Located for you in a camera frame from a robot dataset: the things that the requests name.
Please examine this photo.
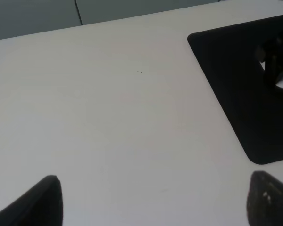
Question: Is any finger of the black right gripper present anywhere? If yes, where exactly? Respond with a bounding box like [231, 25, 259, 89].
[256, 30, 283, 84]

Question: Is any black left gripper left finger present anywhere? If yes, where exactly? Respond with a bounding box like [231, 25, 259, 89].
[0, 175, 63, 226]

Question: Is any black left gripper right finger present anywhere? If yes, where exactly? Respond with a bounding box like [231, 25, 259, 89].
[246, 171, 283, 226]

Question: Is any black rectangular mouse pad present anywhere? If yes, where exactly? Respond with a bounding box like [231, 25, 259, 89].
[187, 15, 283, 165]

